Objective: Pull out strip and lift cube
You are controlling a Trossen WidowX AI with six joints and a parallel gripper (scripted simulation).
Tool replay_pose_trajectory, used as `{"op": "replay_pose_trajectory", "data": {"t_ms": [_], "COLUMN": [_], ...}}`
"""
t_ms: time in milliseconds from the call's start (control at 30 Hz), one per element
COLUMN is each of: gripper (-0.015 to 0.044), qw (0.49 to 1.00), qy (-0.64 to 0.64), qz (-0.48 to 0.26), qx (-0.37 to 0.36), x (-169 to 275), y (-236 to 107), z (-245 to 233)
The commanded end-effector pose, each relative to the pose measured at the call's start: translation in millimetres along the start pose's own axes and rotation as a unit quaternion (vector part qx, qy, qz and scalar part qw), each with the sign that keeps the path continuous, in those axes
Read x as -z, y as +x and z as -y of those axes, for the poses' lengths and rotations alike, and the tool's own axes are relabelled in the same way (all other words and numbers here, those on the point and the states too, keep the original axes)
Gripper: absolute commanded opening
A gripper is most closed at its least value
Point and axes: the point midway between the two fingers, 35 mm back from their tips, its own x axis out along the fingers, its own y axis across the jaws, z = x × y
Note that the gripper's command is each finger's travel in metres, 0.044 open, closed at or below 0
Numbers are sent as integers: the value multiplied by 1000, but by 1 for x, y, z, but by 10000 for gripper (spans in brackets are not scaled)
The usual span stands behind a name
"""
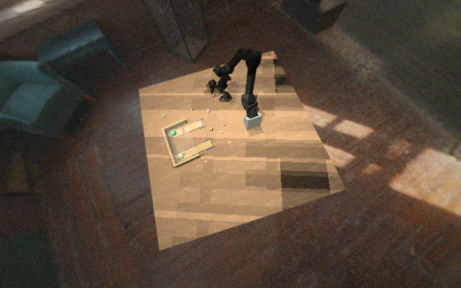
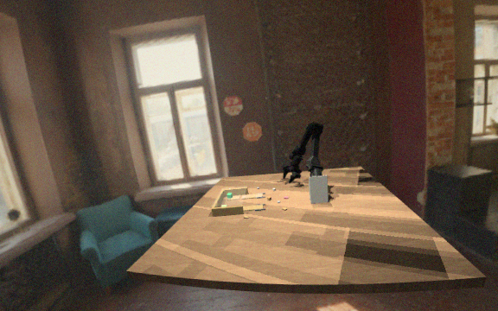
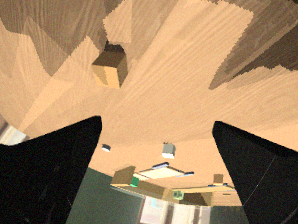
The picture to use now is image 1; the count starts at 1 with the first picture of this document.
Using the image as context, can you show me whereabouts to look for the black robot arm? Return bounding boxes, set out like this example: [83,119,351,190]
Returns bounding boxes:
[213,48,263,118]

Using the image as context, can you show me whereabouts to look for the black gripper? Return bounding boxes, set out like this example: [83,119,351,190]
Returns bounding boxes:
[208,79,231,101]

